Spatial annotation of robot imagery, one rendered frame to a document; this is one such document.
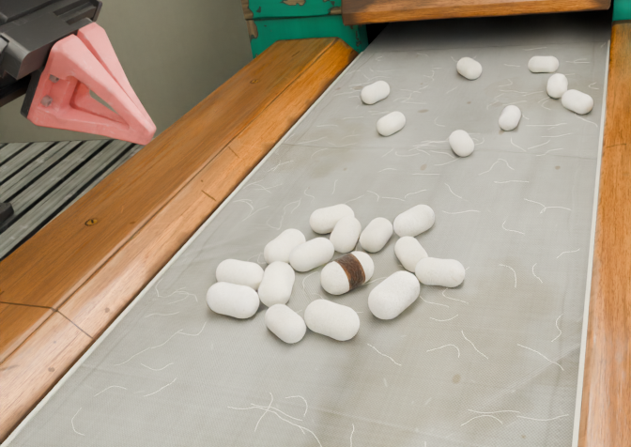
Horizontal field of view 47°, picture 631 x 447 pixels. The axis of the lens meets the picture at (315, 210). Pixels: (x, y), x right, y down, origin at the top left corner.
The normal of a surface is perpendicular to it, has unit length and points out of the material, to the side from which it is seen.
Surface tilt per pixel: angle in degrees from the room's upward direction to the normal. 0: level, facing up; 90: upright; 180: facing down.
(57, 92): 90
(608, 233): 0
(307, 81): 45
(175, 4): 90
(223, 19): 90
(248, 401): 0
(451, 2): 70
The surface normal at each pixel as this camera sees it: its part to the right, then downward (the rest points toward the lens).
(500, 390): -0.16, -0.87
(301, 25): -0.35, 0.47
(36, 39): 0.48, -0.63
